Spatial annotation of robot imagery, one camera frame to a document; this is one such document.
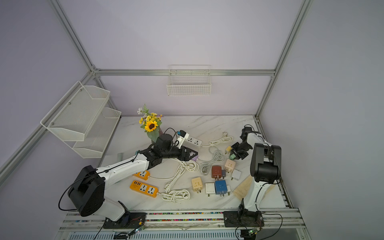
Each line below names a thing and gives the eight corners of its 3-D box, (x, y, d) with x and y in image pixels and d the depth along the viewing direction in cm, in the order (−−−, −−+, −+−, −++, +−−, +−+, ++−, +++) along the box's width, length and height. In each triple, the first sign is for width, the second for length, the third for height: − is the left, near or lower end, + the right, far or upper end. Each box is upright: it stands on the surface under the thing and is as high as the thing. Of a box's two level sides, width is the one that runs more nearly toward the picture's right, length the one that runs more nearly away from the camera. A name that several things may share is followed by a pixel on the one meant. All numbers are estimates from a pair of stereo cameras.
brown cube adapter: (211, 179, 87) (212, 177, 85) (211, 168, 92) (211, 166, 89) (221, 179, 87) (222, 177, 85) (220, 168, 92) (221, 166, 89)
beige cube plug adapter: (191, 192, 83) (191, 190, 79) (192, 179, 88) (191, 176, 84) (202, 192, 83) (202, 190, 79) (202, 179, 88) (202, 176, 84)
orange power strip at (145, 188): (130, 189, 85) (128, 187, 83) (135, 180, 88) (133, 178, 86) (156, 198, 82) (155, 197, 80) (160, 189, 85) (159, 188, 83)
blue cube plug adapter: (215, 196, 82) (216, 193, 79) (214, 182, 87) (215, 179, 84) (226, 196, 82) (227, 193, 79) (224, 182, 87) (226, 179, 84)
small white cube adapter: (230, 176, 90) (231, 175, 88) (233, 170, 93) (234, 168, 91) (238, 180, 88) (239, 179, 87) (240, 173, 91) (241, 172, 89)
